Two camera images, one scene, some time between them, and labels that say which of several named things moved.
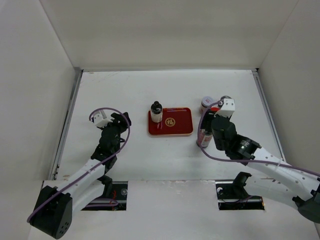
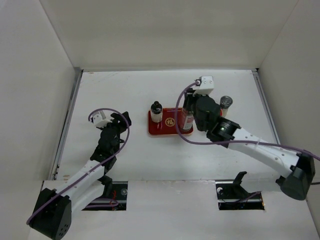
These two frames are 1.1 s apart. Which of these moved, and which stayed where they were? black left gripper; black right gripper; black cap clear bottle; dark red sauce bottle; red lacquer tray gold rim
Moved: dark red sauce bottle; black right gripper
Stayed: red lacquer tray gold rim; black left gripper; black cap clear bottle
